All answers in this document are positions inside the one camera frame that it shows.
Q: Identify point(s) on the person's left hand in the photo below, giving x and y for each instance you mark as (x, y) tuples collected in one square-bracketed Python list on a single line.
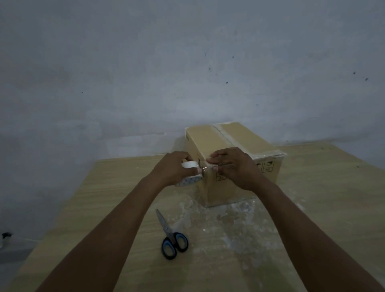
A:
[(171, 170)]

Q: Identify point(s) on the person's right hand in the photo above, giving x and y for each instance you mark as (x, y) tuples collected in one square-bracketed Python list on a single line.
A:
[(240, 168)]

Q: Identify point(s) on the clear tape roll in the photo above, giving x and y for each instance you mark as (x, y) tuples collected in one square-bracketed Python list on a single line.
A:
[(189, 180)]

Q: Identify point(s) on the brown cardboard box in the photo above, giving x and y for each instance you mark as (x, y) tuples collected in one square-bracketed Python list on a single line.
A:
[(246, 138)]

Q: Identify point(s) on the person's left forearm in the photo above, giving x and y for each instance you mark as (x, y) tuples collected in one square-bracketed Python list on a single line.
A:
[(93, 240)]

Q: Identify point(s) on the person's right forearm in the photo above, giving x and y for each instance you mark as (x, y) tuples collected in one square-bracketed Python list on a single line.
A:
[(318, 243)]

